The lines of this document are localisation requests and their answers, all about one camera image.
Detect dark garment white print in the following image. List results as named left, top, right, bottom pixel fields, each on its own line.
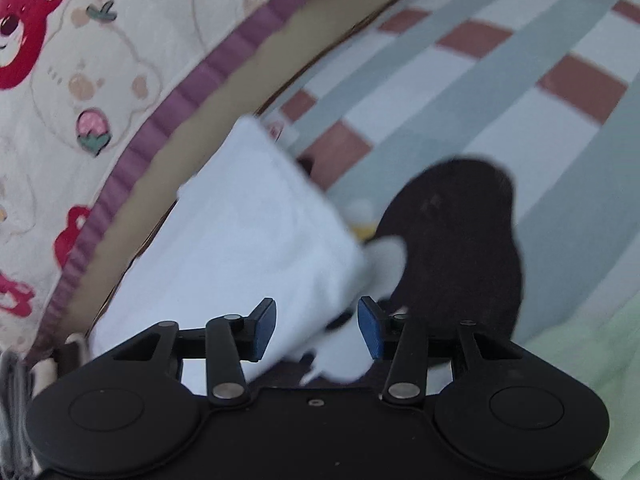
left=299, top=156, right=527, bottom=392

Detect checked bed sheet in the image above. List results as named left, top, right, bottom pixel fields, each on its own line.
left=257, top=0, right=640, bottom=348

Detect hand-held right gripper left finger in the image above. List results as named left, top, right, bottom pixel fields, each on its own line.
left=111, top=297, right=277, bottom=406

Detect light green cloth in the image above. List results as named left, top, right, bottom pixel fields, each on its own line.
left=519, top=299, right=640, bottom=480

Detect bear print quilt purple trim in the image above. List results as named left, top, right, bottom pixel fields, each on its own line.
left=0, top=0, right=473, bottom=361

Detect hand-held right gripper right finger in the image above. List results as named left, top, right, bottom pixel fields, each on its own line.
left=357, top=296, right=525, bottom=404

